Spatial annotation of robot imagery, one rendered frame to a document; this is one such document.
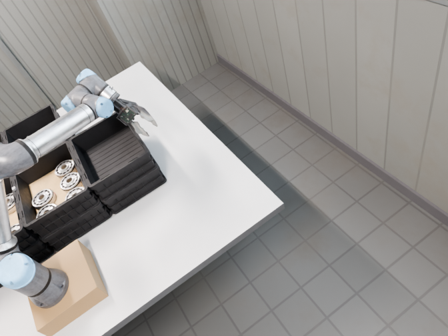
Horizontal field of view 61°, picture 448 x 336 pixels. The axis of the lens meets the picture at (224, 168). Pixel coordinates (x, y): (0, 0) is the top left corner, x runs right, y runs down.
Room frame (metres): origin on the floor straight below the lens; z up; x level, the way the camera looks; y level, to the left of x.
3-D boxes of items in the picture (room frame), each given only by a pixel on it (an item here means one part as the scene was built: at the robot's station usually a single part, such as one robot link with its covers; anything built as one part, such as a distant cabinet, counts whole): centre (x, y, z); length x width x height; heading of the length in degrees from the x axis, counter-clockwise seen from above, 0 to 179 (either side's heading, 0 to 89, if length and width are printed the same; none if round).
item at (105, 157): (1.41, 0.46, 0.87); 0.40 x 0.30 x 0.11; 14
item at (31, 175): (1.34, 0.75, 0.87); 0.40 x 0.30 x 0.11; 14
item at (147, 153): (1.41, 0.46, 0.92); 0.40 x 0.30 x 0.02; 14
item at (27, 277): (0.87, 0.82, 0.96); 0.13 x 0.12 x 0.14; 41
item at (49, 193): (1.32, 0.83, 0.86); 0.10 x 0.10 x 0.01
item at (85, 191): (1.34, 0.75, 0.92); 0.40 x 0.30 x 0.02; 14
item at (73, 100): (1.36, 0.42, 1.22); 0.11 x 0.11 x 0.08; 41
